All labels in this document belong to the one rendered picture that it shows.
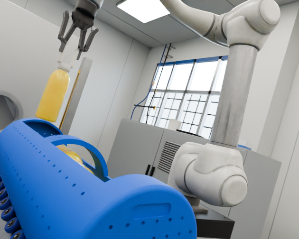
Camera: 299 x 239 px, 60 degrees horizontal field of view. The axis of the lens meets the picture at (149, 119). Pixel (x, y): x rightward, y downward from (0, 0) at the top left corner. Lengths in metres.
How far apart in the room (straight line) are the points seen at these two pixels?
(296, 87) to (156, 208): 3.23
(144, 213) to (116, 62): 5.82
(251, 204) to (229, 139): 1.42
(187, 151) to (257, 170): 1.25
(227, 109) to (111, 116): 5.32
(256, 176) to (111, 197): 1.91
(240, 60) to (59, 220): 0.78
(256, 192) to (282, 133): 1.31
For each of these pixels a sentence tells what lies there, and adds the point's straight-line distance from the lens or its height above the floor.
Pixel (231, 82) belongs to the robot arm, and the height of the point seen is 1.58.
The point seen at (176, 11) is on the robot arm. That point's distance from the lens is 1.10.
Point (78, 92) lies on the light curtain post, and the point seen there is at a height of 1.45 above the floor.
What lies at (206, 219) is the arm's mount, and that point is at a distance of 1.10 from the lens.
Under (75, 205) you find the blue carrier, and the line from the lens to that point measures 0.47.
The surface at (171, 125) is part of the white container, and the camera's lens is 3.09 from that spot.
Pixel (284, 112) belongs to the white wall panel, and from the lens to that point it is 3.55.
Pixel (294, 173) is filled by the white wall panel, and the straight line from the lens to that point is 3.32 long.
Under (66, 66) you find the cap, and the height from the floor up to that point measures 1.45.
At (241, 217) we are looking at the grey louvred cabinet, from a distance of 2.28.
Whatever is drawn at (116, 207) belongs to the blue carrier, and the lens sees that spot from 0.43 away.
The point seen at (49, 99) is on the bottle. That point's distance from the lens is 0.94.
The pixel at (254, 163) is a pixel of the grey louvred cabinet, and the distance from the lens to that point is 2.22.
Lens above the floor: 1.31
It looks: 4 degrees up
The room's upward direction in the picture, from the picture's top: 18 degrees clockwise
